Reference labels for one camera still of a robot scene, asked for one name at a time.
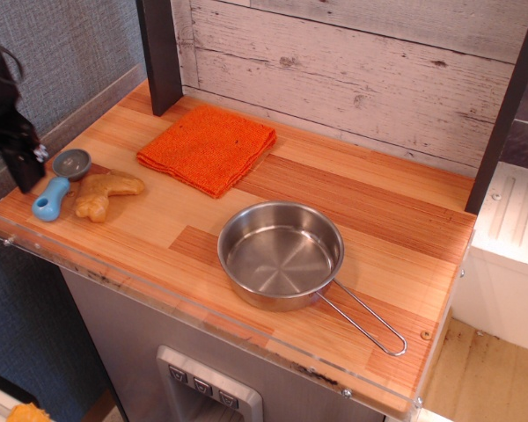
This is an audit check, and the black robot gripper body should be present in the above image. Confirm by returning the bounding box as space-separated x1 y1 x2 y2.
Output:
0 39 49 164

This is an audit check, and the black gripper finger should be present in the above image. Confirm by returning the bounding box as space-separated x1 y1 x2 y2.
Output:
2 150 45 193

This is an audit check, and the blue handled grey spoon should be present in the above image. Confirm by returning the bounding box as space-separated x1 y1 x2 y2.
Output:
32 149 92 222

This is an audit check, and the tan toy chicken piece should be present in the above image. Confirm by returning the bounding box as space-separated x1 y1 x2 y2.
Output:
75 170 145 222

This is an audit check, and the orange folded cloth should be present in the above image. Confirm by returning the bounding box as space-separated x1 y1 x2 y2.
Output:
136 105 277 199

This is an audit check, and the stainless steel pan bowl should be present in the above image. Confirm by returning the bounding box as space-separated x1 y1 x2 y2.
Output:
216 200 408 357

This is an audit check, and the grey toy fridge cabinet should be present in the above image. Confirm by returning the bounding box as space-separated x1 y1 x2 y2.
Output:
62 270 384 421

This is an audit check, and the silver dispenser panel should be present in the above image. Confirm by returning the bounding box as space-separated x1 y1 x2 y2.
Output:
157 346 264 421

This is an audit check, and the orange object bottom left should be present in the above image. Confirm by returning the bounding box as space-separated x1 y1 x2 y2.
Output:
5 403 52 422

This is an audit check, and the white toy sink unit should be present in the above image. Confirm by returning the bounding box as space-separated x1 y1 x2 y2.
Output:
451 163 528 349

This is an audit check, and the dark left upright post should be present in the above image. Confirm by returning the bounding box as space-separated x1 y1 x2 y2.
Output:
136 0 183 116

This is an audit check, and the dark upright post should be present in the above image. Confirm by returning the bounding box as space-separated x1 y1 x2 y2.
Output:
465 0 528 215
136 0 183 116

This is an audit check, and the dark right upright post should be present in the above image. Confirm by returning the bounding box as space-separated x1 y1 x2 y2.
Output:
465 0 528 215

